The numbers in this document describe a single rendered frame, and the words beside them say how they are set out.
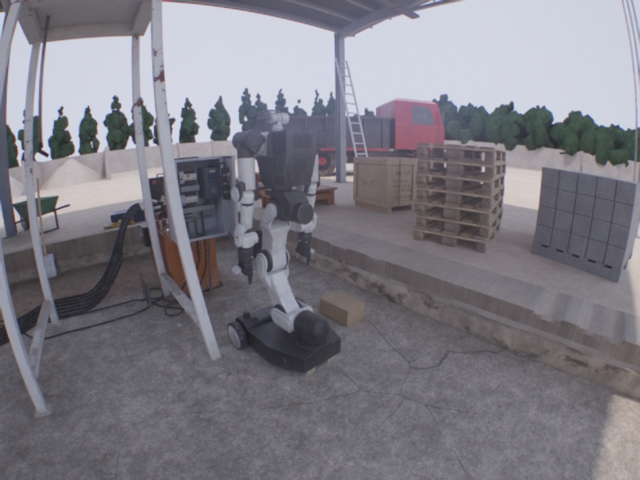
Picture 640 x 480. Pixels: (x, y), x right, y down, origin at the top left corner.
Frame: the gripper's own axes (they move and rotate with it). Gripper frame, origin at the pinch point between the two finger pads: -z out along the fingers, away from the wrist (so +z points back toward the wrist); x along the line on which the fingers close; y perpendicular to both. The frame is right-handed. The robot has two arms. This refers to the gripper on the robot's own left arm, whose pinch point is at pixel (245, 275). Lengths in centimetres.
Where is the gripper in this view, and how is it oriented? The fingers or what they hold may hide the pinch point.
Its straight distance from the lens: 184.4
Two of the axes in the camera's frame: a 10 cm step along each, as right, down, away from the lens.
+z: 1.3, -9.0, -4.2
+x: -6.8, -3.9, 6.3
